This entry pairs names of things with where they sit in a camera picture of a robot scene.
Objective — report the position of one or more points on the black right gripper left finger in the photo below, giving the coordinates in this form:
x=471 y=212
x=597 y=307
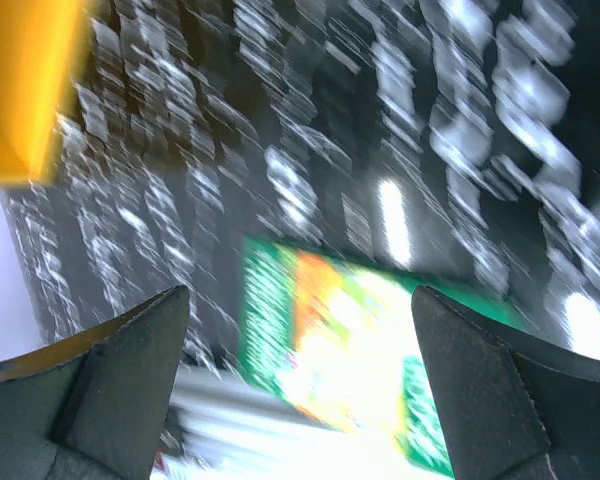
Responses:
x=93 y=405

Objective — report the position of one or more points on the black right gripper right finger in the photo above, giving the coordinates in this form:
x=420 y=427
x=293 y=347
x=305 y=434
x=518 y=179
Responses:
x=511 y=406

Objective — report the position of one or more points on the green 104-storey treehouse book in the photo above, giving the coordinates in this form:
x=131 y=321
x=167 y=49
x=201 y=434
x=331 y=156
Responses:
x=336 y=340

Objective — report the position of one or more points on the yellow wooden shelf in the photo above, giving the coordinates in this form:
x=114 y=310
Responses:
x=43 y=44

